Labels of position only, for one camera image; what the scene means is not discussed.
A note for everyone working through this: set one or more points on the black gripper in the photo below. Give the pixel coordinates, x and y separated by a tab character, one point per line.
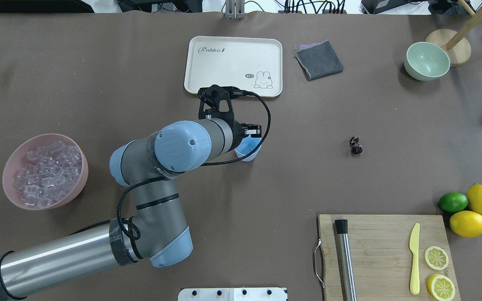
237	134

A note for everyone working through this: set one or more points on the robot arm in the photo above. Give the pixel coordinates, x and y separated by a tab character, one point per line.
147	167

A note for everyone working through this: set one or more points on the light blue plastic cup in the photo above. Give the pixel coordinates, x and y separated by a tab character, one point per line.
246	146

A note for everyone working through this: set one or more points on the pink bowl of ice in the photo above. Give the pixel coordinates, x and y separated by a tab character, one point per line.
45	172

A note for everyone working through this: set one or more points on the wooden cup tree stand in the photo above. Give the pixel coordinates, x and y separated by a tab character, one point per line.
455	44

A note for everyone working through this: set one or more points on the cream rabbit tray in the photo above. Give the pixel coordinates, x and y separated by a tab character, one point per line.
251	64

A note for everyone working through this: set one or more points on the grey folded cloth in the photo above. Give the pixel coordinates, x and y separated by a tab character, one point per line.
318	60

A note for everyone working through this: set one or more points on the steel muddler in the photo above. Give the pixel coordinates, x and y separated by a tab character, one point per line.
346	267

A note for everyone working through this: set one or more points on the bamboo cutting board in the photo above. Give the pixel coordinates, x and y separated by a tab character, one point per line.
381	259

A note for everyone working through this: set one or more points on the mint green bowl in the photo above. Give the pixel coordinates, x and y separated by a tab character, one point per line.
426	61

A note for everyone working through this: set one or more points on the yellow plastic knife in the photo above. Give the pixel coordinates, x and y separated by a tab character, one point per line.
414	284

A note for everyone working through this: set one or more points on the green lime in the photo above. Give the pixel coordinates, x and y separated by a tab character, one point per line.
453	202

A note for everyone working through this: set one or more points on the lemon half far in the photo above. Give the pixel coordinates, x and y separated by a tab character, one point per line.
436	258

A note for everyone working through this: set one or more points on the lemon half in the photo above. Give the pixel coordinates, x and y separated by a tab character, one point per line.
441	287
436	258

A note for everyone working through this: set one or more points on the whole lemon lower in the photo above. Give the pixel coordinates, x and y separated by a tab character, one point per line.
466	223

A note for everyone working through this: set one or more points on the lemon half near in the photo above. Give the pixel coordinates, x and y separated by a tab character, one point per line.
441	287

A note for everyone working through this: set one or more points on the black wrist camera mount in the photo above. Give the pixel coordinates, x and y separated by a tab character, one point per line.
210	99

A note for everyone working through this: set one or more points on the aluminium frame post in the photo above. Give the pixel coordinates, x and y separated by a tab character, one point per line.
234	9

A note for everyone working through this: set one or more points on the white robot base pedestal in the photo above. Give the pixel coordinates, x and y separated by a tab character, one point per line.
234	294

